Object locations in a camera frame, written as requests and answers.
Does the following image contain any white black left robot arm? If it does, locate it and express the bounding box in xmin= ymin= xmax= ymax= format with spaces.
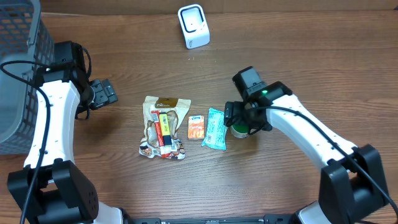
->
xmin=7 ymin=41 xmax=128 ymax=224

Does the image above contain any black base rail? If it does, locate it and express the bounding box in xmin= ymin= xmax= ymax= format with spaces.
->
xmin=123 ymin=214 xmax=295 ymax=224

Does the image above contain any green lid jar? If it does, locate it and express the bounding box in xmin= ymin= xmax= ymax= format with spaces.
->
xmin=230 ymin=124 xmax=249 ymax=139

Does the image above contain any brown snack pouch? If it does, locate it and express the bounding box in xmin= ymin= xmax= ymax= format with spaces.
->
xmin=139 ymin=96 xmax=191 ymax=160

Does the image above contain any teal wet wipes pack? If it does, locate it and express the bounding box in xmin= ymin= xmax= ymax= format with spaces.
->
xmin=201 ymin=108 xmax=228 ymax=151

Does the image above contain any orange Kleenex tissue pack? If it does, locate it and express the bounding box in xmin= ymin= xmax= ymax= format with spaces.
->
xmin=188 ymin=115 xmax=205 ymax=140

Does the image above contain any white barcode scanner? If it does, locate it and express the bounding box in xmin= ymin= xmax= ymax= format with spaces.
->
xmin=177 ymin=4 xmax=210 ymax=49

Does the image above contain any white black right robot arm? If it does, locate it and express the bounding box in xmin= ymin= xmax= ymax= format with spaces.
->
xmin=224 ymin=67 xmax=397 ymax=224

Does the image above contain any yellow highlighter pen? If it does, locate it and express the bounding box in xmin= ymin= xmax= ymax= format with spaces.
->
xmin=159 ymin=112 xmax=172 ymax=146

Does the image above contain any dark grey mesh basket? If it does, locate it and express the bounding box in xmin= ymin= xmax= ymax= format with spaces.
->
xmin=0 ymin=0 xmax=57 ymax=155

